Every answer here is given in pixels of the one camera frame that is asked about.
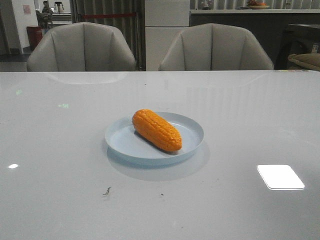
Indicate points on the left beige upholstered chair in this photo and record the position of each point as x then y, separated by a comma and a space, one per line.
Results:
82, 47

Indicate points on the tan cushion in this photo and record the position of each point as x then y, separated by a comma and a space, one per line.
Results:
310, 61

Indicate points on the light blue round plate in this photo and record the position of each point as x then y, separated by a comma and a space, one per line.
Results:
127, 144

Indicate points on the pink wall notice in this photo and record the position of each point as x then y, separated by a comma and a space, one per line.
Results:
26, 9

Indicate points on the right beige upholstered chair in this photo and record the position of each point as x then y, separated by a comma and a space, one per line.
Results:
215, 47

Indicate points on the beige upholstered chair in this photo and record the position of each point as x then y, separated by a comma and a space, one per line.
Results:
215, 47
82, 47

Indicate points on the red barrier belt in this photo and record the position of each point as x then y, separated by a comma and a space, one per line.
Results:
109, 16

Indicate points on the red trash bin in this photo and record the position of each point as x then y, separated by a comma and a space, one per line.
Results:
34, 35

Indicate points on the fruit bowl on counter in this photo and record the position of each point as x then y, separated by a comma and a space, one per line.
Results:
257, 5

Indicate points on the orange toy corn cob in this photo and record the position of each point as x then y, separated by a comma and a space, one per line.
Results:
157, 130

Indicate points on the white cabinet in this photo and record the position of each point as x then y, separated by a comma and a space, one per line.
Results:
163, 20

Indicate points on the person in background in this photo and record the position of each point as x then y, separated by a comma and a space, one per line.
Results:
44, 17

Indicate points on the dark grey counter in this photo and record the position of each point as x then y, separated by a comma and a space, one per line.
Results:
266, 24

